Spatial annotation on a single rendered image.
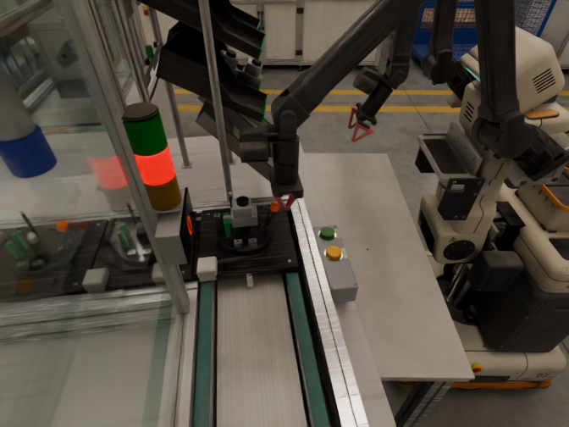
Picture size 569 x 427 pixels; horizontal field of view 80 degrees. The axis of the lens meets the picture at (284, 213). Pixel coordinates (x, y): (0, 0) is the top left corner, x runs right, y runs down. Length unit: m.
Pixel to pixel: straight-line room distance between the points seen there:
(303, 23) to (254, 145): 4.06
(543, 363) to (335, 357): 1.19
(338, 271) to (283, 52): 4.17
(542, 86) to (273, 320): 0.84
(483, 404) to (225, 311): 1.36
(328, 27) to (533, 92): 3.90
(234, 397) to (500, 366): 1.21
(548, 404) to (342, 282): 1.40
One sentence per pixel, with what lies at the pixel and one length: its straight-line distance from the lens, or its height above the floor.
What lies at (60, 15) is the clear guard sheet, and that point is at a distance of 0.43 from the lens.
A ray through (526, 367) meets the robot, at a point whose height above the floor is 0.25.
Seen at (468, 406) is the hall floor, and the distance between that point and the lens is 1.88.
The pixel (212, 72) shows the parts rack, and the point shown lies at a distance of 0.88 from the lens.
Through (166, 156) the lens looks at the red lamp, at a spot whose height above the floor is 1.35.
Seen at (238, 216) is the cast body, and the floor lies 1.06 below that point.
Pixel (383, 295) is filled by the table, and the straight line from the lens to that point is 0.95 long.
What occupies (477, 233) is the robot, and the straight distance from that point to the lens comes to 1.30.
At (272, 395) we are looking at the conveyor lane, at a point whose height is 0.92.
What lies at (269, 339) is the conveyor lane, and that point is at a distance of 0.79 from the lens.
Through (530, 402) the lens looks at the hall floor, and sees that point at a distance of 2.02.
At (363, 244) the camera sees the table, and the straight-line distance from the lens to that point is 1.06.
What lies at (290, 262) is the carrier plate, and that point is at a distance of 0.84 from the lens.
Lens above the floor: 1.61
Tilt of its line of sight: 42 degrees down
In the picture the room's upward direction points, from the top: straight up
